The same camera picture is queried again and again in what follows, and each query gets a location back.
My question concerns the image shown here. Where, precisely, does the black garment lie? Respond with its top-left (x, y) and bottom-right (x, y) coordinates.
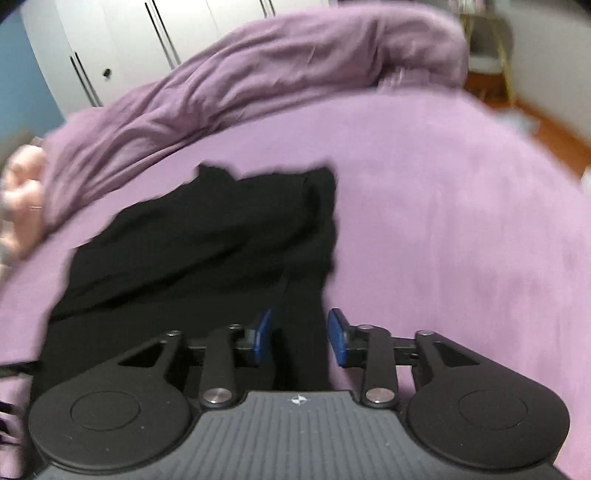
top-left (31, 165), bottom-right (337, 397)

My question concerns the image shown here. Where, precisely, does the purple bed sheet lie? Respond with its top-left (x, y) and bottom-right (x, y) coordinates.
top-left (1, 89), bottom-right (590, 479)

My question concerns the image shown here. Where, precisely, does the purple crumpled blanket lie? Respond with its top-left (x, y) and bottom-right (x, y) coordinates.
top-left (42, 2), bottom-right (469, 232)

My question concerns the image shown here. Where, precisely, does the white wardrobe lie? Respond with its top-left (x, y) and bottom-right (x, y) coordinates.
top-left (20, 0), bottom-right (332, 117)

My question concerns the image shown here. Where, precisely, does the gold-legged chair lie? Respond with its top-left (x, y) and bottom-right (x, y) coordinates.
top-left (459, 11), bottom-right (517, 107)

